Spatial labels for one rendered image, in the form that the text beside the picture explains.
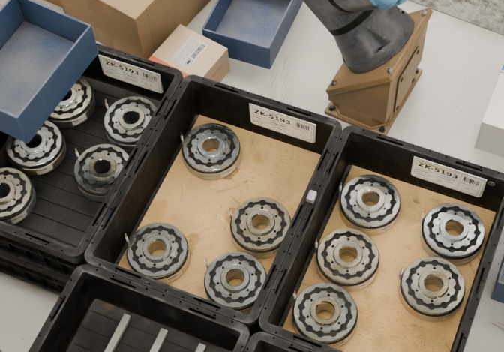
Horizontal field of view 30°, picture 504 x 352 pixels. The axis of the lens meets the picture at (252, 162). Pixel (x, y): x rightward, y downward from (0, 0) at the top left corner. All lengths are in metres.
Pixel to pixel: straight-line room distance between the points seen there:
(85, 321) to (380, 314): 0.48
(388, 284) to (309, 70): 0.57
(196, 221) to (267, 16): 0.59
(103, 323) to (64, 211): 0.23
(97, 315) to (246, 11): 0.80
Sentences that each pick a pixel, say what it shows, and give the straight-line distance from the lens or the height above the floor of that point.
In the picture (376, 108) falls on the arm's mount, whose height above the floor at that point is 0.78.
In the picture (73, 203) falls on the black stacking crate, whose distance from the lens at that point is 1.69.
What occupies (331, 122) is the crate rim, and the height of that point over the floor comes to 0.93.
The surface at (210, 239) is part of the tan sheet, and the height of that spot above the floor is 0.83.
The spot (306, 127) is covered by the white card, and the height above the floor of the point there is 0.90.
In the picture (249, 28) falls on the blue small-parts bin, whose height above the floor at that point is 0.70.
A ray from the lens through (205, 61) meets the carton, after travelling 1.89.
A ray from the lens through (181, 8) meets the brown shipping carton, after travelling 2.00.
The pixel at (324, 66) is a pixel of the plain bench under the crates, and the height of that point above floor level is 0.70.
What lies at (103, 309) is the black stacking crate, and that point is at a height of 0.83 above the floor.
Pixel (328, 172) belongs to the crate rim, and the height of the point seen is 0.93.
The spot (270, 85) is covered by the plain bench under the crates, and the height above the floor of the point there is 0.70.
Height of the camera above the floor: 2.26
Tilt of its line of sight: 58 degrees down
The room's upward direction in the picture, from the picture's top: 5 degrees counter-clockwise
